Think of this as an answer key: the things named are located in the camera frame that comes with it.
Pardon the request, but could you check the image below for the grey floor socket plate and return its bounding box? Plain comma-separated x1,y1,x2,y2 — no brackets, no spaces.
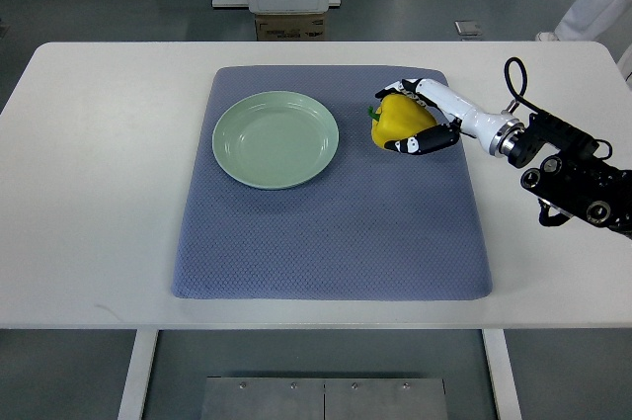
454,20,483,37

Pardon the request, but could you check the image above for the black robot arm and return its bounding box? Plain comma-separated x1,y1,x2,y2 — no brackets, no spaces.
500,57,631,238

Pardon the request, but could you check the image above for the person in striped trousers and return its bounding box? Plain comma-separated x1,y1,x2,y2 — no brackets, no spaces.
535,0,631,42

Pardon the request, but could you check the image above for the white table leg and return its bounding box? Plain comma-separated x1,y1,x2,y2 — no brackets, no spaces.
118,329,158,420
482,329,522,420

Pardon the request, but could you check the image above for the cardboard box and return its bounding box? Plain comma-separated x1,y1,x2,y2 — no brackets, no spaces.
255,13,327,42

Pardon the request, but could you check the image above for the yellow bell pepper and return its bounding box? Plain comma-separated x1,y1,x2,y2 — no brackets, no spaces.
368,94,437,148

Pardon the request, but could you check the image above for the left white table leg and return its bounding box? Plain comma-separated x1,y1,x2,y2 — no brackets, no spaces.
118,329,158,420

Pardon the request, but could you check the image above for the light green plate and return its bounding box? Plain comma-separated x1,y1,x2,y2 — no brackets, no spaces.
212,91,339,190

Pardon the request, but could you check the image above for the right white table leg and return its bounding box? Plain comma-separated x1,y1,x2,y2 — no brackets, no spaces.
482,329,522,420

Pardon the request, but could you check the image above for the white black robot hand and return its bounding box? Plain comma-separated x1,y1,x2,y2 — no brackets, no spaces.
373,78,525,157

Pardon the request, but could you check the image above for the blue textured mat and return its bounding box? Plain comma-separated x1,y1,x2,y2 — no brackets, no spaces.
172,65,493,300

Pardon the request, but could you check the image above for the metal base plate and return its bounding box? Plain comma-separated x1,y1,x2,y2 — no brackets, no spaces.
201,378,448,419

